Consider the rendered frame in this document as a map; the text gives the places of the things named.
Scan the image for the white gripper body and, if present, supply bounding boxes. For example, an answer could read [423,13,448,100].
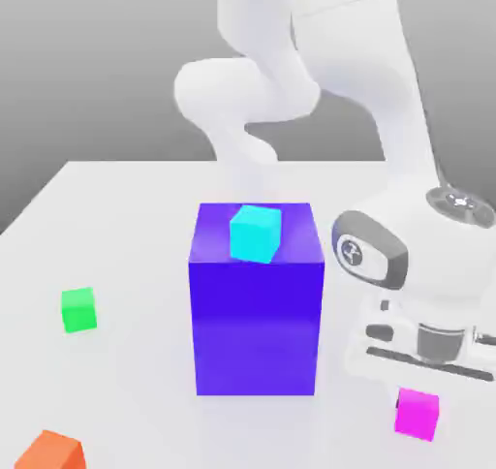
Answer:
[345,330,496,394]

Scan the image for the small magenta cube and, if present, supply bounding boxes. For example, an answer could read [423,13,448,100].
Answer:
[393,387,441,443]

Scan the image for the small cyan cube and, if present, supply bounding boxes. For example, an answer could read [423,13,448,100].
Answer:
[229,203,283,266]

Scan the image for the small green cube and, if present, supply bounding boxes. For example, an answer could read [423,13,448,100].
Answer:
[60,286,99,334]

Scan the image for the small orange cube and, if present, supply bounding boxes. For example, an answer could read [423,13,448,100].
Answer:
[14,428,87,469]

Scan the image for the large blue box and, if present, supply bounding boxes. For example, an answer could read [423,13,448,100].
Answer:
[187,202,326,397]

